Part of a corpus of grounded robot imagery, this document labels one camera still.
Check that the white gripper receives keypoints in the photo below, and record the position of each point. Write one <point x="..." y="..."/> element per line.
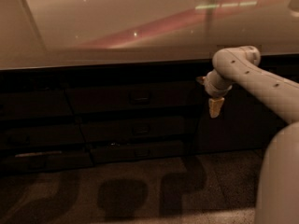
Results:
<point x="212" y="88"/>

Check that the dark drawer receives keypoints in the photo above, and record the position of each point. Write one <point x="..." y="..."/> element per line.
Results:
<point x="46" y="162"/>
<point x="33" y="105"/>
<point x="137" y="96"/>
<point x="143" y="151"/>
<point x="43" y="136"/>
<point x="129" y="129"/>

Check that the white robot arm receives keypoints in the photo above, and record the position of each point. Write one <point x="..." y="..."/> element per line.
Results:
<point x="278" y="190"/>

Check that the dark cabinet door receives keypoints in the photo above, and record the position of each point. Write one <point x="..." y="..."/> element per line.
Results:
<point x="243" y="123"/>

